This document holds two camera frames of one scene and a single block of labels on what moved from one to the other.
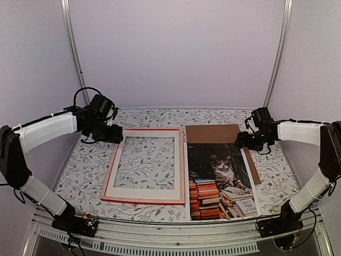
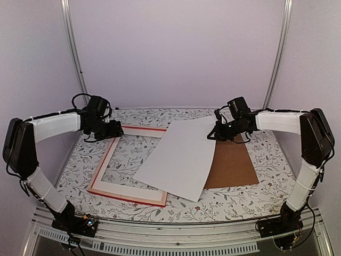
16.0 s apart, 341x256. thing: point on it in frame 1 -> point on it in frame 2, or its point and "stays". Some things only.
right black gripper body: [255, 143] -> [228, 132]
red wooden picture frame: [179, 201] -> [129, 192]
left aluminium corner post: [65, 11] stays
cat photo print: [219, 184] -> [180, 161]
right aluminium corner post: [283, 40] stays
